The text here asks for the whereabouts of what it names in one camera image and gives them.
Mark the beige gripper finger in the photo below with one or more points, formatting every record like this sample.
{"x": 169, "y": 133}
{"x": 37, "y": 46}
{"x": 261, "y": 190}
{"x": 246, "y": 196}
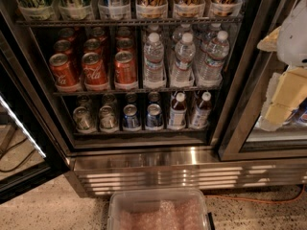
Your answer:
{"x": 269, "y": 43}

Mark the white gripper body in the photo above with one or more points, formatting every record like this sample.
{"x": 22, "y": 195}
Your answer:
{"x": 294, "y": 38}

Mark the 7up can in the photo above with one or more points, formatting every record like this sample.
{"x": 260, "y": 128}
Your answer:
{"x": 83, "y": 119}
{"x": 108, "y": 119}

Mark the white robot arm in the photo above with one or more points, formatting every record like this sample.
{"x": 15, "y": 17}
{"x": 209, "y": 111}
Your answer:
{"x": 292, "y": 39}

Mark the pepsi can right compartment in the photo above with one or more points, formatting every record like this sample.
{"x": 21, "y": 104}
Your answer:
{"x": 301, "y": 115}

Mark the stainless steel fridge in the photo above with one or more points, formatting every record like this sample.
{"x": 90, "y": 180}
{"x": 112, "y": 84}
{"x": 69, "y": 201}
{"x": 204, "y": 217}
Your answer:
{"x": 230, "y": 152}

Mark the blue pepsi can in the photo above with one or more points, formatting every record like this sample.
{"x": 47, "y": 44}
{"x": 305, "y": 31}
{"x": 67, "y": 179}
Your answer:
{"x": 154, "y": 118}
{"x": 131, "y": 120}

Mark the front right coca-cola can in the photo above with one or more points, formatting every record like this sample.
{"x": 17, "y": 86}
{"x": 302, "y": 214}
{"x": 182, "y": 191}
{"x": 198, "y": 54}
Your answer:
{"x": 125, "y": 71}

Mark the coca-cola can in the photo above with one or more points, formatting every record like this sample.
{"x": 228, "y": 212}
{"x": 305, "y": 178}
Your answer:
{"x": 125, "y": 71}
{"x": 95, "y": 75}
{"x": 66, "y": 76}

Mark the front middle coca-cola can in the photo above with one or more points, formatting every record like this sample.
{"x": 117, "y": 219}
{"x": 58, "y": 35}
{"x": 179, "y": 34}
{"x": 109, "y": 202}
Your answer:
{"x": 95, "y": 75}

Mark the front left coca-cola can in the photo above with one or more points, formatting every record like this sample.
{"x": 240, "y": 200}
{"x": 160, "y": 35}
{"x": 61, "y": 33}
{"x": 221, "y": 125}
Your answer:
{"x": 66, "y": 76}

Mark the front right water bottle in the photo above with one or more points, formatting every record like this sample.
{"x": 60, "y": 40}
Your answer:
{"x": 211, "y": 62}

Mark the water bottle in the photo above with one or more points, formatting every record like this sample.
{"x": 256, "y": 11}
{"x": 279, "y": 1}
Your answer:
{"x": 153, "y": 53}
{"x": 183, "y": 59}
{"x": 211, "y": 62}

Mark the front middle water bottle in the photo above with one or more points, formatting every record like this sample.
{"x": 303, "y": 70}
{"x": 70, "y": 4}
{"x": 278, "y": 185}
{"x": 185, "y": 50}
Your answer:
{"x": 183, "y": 59}

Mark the right brown drink bottle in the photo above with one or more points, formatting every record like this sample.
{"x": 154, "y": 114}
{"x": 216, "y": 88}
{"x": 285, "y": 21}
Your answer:
{"x": 200, "y": 111}

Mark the brown drink bottle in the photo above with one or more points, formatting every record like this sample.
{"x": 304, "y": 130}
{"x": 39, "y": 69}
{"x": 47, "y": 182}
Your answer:
{"x": 200, "y": 111}
{"x": 177, "y": 112}

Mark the left brown drink bottle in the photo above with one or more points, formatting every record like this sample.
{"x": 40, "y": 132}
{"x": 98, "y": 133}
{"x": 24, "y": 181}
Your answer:
{"x": 177, "y": 112}

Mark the front left water bottle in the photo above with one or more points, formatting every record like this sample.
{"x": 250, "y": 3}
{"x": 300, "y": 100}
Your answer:
{"x": 153, "y": 53}

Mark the clear plastic bin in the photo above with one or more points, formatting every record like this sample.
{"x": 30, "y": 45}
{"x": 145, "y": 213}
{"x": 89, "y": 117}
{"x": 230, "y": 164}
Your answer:
{"x": 159, "y": 209}

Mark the top wire shelf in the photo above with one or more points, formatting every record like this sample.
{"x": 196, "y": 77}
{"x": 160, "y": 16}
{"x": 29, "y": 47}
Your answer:
{"x": 127, "y": 22}

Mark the wire shelf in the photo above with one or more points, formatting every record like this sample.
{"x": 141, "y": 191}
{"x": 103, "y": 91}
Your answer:
{"x": 127, "y": 22}
{"x": 138, "y": 90}

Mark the middle wire shelf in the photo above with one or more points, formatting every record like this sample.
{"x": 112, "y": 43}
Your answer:
{"x": 138, "y": 90}

